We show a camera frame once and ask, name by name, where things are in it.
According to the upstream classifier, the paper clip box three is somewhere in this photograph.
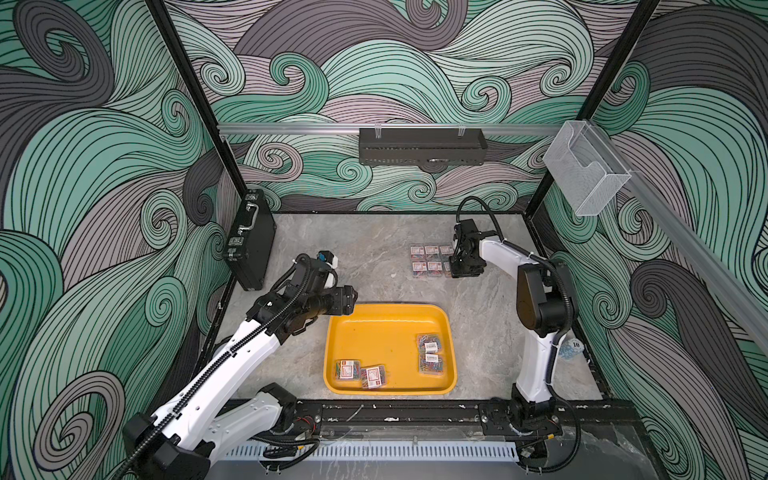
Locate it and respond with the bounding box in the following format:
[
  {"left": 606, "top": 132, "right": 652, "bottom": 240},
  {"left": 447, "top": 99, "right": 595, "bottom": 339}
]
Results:
[{"left": 424, "top": 245, "right": 441, "bottom": 262}]

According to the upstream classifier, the paper clip box one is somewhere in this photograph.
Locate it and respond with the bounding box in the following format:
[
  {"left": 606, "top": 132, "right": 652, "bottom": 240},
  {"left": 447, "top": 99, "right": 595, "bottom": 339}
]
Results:
[{"left": 439, "top": 245, "right": 454, "bottom": 260}]

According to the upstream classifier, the yellow plastic tray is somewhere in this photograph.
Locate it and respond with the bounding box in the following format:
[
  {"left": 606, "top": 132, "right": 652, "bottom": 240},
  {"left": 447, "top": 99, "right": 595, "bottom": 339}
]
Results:
[{"left": 323, "top": 303, "right": 458, "bottom": 396}]

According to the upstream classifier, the black briefcase with metal handle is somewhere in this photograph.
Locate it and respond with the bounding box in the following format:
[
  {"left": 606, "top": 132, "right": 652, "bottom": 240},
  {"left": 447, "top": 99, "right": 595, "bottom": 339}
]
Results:
[{"left": 224, "top": 189, "right": 277, "bottom": 291}]

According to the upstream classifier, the aluminium wall rail back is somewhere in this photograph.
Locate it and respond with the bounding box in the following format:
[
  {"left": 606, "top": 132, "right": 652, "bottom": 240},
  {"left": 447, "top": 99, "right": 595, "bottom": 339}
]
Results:
[{"left": 217, "top": 122, "right": 562, "bottom": 139}]

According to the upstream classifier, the small clear dice cup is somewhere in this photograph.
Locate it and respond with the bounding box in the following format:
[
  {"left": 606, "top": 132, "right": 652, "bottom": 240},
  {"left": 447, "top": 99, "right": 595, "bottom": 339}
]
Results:
[{"left": 559, "top": 338, "right": 584, "bottom": 360}]

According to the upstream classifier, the paper clip box four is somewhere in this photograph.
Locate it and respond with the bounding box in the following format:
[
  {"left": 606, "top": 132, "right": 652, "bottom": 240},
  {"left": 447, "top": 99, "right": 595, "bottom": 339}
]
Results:
[{"left": 427, "top": 261, "right": 444, "bottom": 277}]

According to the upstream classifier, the black corner frame post left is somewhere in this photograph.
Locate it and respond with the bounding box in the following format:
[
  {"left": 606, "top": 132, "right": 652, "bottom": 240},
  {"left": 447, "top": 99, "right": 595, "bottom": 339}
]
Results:
[{"left": 145, "top": 0, "right": 247, "bottom": 197}]

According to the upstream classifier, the black corner frame post right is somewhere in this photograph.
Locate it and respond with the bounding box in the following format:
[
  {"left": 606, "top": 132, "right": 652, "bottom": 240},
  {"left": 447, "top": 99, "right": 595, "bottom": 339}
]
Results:
[{"left": 523, "top": 0, "right": 660, "bottom": 220}]

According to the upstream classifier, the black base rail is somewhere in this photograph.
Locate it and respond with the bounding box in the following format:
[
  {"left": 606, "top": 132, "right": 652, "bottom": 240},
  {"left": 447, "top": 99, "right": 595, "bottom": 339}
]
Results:
[{"left": 224, "top": 398, "right": 637, "bottom": 438}]

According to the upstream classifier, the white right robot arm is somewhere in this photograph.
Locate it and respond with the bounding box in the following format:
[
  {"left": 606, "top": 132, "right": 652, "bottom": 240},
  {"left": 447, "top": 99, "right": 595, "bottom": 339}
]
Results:
[{"left": 449, "top": 196, "right": 578, "bottom": 433}]

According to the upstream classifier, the paper clip box five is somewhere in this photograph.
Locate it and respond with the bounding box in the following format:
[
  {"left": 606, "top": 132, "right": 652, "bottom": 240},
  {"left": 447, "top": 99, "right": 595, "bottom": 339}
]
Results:
[{"left": 411, "top": 261, "right": 428, "bottom": 278}]

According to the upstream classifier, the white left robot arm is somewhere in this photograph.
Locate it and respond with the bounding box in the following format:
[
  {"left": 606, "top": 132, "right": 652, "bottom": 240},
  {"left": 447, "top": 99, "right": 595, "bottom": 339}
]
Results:
[{"left": 112, "top": 250, "right": 358, "bottom": 479}]

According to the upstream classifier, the paper clip box seven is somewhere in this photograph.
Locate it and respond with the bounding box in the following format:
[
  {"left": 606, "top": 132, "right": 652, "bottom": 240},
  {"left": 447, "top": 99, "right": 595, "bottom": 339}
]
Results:
[{"left": 360, "top": 365, "right": 387, "bottom": 390}]

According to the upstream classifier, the paper clip box nine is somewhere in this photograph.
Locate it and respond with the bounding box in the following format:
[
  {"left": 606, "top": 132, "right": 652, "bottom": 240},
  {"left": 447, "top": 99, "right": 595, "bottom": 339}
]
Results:
[{"left": 417, "top": 334, "right": 442, "bottom": 354}]

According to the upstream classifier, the paper clip box ten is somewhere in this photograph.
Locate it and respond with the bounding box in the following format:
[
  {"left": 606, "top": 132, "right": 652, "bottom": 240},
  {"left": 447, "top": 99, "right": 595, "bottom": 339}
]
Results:
[{"left": 418, "top": 353, "right": 445, "bottom": 375}]

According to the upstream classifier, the black corner frame post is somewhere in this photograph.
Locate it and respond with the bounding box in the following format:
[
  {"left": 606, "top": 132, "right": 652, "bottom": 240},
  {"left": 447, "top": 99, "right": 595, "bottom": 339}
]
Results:
[
  {"left": 145, "top": 0, "right": 247, "bottom": 197},
  {"left": 523, "top": 0, "right": 660, "bottom": 220}
]

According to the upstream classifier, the paper clip box eleven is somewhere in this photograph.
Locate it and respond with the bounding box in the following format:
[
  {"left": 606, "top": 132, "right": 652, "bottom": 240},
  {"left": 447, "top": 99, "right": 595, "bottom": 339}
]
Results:
[{"left": 409, "top": 244, "right": 426, "bottom": 262}]

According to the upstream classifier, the aluminium wall rail right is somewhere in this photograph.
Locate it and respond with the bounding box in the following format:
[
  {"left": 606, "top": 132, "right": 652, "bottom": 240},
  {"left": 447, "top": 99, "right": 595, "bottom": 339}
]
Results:
[{"left": 586, "top": 121, "right": 767, "bottom": 351}]

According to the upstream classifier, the black wall-mounted shelf tray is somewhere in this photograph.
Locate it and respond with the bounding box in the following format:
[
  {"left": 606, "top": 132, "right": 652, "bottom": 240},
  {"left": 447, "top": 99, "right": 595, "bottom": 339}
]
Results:
[{"left": 358, "top": 127, "right": 488, "bottom": 172}]

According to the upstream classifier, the aluminium wall rail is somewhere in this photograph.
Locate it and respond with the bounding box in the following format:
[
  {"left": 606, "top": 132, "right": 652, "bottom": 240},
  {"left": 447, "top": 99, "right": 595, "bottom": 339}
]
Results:
[
  {"left": 217, "top": 122, "right": 562, "bottom": 139},
  {"left": 586, "top": 121, "right": 767, "bottom": 351}
]

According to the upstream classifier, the white slotted cable duct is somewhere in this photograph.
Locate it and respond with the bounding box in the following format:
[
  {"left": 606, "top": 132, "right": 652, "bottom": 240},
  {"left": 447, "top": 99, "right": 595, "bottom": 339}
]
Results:
[{"left": 221, "top": 440, "right": 520, "bottom": 463}]

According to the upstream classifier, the paper clip box six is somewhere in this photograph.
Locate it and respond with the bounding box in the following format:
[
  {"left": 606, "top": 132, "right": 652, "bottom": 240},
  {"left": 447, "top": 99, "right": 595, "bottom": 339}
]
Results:
[{"left": 334, "top": 359, "right": 361, "bottom": 382}]

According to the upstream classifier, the clear acrylic wall holder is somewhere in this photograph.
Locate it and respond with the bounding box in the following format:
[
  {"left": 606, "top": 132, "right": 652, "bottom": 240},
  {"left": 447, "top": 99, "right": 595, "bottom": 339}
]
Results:
[{"left": 543, "top": 120, "right": 632, "bottom": 217}]

